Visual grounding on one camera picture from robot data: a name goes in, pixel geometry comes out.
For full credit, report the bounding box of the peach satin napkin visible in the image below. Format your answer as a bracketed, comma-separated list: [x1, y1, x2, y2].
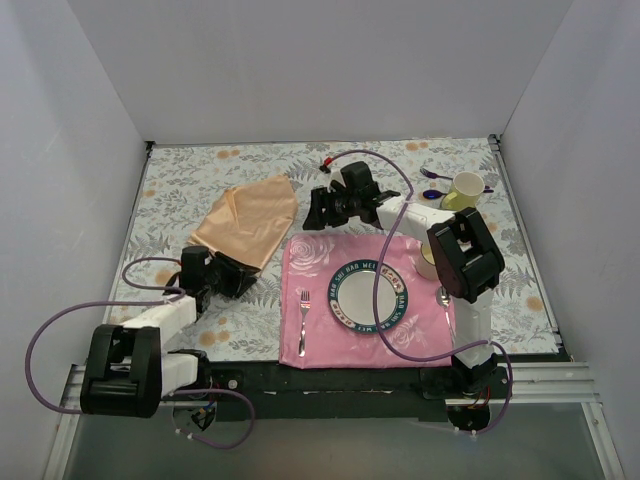
[189, 175, 298, 270]

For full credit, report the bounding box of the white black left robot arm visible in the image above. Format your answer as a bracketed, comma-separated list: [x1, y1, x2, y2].
[80, 246, 260, 418]

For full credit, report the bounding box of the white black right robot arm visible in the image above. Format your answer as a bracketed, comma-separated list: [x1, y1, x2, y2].
[303, 158, 505, 398]

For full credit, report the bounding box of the purple plastic spoon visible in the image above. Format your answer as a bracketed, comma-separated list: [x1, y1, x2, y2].
[422, 188, 494, 200]

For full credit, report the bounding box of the silver fork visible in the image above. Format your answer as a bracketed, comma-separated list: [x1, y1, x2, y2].
[298, 290, 311, 357]

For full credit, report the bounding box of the purple plastic fork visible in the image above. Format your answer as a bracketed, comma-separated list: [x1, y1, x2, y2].
[420, 167, 453, 181]

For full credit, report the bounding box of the white plate teal rim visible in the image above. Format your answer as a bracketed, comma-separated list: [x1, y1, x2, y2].
[327, 259, 409, 334]

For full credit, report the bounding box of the cream enamel mug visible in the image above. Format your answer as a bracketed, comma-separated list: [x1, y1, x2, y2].
[415, 244, 438, 281]

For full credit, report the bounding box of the pink rose placemat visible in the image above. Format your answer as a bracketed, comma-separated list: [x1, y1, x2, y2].
[279, 234, 453, 369]

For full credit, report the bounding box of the floral tablecloth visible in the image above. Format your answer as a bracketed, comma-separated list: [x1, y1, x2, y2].
[123, 138, 561, 362]

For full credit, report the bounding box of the yellow green mug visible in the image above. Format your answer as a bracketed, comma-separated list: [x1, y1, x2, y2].
[440, 171, 485, 211]

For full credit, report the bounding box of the speckled round coaster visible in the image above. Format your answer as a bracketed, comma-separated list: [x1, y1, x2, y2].
[467, 208, 481, 233]

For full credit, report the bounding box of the silver spoon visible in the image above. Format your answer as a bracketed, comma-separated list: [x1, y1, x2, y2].
[436, 286, 456, 342]

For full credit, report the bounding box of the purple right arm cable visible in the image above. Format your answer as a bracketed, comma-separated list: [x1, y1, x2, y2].
[324, 149, 514, 436]

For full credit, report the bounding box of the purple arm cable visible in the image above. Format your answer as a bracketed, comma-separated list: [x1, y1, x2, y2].
[24, 257, 256, 447]
[324, 149, 514, 436]

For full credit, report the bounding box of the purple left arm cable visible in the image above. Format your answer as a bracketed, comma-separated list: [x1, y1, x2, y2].
[24, 257, 256, 447]

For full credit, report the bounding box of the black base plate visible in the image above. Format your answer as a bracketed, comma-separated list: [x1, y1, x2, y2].
[154, 357, 514, 421]

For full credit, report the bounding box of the aluminium frame rail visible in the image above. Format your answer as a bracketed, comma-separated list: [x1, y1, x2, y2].
[45, 362, 624, 479]

